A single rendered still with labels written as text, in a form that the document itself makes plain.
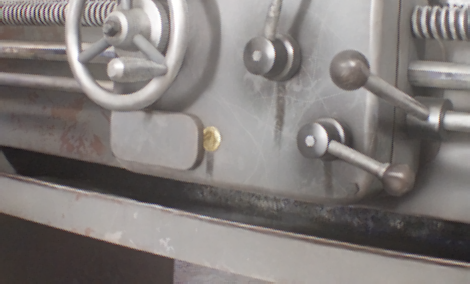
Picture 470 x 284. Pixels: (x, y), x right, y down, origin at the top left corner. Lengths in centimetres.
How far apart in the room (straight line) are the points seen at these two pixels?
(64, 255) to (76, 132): 40
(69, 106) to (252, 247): 56
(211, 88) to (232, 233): 18
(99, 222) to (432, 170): 46
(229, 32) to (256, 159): 16
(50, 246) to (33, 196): 47
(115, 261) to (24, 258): 27
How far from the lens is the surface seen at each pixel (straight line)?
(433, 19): 99
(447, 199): 109
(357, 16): 95
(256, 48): 96
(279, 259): 102
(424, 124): 99
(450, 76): 99
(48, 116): 153
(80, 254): 183
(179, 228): 110
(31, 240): 173
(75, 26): 112
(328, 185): 97
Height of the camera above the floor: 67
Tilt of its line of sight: 5 degrees down
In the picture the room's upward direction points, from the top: 3 degrees clockwise
